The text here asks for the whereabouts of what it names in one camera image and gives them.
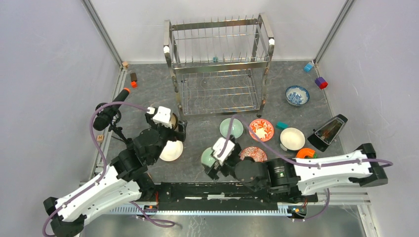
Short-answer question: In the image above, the pale green bowl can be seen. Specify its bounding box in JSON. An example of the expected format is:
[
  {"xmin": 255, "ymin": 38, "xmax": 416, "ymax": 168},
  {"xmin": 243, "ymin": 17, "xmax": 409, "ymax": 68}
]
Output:
[{"xmin": 201, "ymin": 147, "xmax": 216, "ymax": 167}]

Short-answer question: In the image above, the orange bowl white inside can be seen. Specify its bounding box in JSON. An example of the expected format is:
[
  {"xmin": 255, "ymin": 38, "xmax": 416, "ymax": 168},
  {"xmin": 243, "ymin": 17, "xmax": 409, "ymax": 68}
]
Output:
[{"xmin": 159, "ymin": 141, "xmax": 183, "ymax": 161}]

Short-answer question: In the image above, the blue white zigzag bowl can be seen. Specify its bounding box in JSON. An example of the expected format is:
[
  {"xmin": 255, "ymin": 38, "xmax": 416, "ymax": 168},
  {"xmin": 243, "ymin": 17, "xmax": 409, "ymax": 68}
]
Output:
[{"xmin": 240, "ymin": 146, "xmax": 268, "ymax": 162}]

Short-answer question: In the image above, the green checked small bowl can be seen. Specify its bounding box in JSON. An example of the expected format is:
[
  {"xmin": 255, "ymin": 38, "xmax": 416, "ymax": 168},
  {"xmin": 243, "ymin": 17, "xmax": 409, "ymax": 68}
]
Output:
[{"xmin": 219, "ymin": 118, "xmax": 244, "ymax": 138}]

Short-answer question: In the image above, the teal glazed bowl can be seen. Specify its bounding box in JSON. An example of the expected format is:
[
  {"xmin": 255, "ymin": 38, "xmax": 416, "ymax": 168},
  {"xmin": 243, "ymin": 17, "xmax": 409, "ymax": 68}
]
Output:
[{"xmin": 279, "ymin": 127, "xmax": 306, "ymax": 152}]

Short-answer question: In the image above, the stainless steel dish rack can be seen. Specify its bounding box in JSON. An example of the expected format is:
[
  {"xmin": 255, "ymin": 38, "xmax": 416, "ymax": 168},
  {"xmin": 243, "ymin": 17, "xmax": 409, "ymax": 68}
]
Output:
[{"xmin": 163, "ymin": 13, "xmax": 275, "ymax": 118}]

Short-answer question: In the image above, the blue white floral bowl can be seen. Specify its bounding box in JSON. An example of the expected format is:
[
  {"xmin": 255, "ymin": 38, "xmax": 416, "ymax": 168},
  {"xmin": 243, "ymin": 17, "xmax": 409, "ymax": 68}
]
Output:
[{"xmin": 285, "ymin": 85, "xmax": 310, "ymax": 106}]

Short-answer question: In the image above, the black patterned bowl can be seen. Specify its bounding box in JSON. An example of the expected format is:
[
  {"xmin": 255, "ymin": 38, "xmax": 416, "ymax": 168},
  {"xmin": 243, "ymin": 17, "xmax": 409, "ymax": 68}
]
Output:
[{"xmin": 169, "ymin": 113, "xmax": 179, "ymax": 131}]

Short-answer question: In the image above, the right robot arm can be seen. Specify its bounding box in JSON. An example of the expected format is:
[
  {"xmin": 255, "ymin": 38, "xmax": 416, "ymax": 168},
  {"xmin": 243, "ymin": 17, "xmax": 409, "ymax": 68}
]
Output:
[{"xmin": 201, "ymin": 144, "xmax": 388, "ymax": 201}]

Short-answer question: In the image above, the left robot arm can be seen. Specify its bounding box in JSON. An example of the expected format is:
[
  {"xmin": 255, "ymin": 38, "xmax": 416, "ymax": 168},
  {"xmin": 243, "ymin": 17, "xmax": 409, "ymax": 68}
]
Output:
[{"xmin": 43, "ymin": 115, "xmax": 187, "ymax": 237}]

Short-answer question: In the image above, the black mini tripod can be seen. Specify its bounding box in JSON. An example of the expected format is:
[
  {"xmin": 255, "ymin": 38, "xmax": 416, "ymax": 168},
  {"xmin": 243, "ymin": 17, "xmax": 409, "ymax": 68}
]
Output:
[{"xmin": 108, "ymin": 123, "xmax": 132, "ymax": 145}]

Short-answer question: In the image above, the teal block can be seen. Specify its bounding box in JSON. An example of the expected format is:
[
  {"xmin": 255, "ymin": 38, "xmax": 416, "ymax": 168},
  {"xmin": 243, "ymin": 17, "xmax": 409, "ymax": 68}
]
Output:
[{"xmin": 276, "ymin": 121, "xmax": 289, "ymax": 130}]

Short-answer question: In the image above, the black microphone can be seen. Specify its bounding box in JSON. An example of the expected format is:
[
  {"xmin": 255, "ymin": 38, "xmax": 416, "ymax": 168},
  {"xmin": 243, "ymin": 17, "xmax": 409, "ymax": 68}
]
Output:
[{"xmin": 93, "ymin": 88, "xmax": 130, "ymax": 131}]

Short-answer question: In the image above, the brown block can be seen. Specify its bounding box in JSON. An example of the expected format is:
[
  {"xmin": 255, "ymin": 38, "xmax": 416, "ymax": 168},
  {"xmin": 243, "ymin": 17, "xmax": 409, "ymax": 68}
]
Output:
[{"xmin": 130, "ymin": 73, "xmax": 137, "ymax": 82}]

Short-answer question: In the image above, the orange arch block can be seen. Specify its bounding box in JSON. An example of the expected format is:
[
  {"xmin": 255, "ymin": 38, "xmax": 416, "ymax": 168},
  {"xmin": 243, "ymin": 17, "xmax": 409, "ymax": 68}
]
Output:
[{"xmin": 296, "ymin": 148, "xmax": 317, "ymax": 158}]

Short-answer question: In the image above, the black metronome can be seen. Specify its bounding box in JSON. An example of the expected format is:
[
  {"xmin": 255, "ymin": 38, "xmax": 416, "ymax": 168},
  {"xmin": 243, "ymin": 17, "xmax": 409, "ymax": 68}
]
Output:
[{"xmin": 307, "ymin": 114, "xmax": 348, "ymax": 152}]

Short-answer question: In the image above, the red purple block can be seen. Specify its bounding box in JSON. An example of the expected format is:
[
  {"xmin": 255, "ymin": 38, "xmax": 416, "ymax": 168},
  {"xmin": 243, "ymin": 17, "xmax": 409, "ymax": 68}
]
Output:
[{"xmin": 315, "ymin": 77, "xmax": 328, "ymax": 89}]

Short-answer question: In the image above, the light blue block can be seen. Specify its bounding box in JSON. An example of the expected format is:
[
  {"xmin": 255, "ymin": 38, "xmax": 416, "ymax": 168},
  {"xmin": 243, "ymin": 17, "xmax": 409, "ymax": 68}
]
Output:
[{"xmin": 303, "ymin": 62, "xmax": 314, "ymax": 72}]

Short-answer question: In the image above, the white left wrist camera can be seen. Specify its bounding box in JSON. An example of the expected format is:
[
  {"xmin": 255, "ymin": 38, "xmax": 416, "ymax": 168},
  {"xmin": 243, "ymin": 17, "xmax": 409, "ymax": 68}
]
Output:
[{"xmin": 146, "ymin": 106, "xmax": 172, "ymax": 128}]

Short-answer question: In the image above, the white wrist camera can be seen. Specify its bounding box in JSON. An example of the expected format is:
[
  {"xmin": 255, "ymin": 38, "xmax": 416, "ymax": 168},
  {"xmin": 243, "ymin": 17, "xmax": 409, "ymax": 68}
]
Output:
[
  {"xmin": 146, "ymin": 106, "xmax": 172, "ymax": 128},
  {"xmin": 211, "ymin": 137, "xmax": 235, "ymax": 166}
]

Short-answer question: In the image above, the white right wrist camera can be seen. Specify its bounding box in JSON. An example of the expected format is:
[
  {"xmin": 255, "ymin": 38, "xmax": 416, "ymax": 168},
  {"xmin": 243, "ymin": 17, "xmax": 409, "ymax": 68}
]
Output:
[{"xmin": 211, "ymin": 137, "xmax": 235, "ymax": 166}]

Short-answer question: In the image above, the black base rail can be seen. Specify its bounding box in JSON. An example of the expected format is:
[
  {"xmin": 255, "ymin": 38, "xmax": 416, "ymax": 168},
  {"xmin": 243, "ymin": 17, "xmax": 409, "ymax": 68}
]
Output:
[{"xmin": 136, "ymin": 182, "xmax": 318, "ymax": 211}]

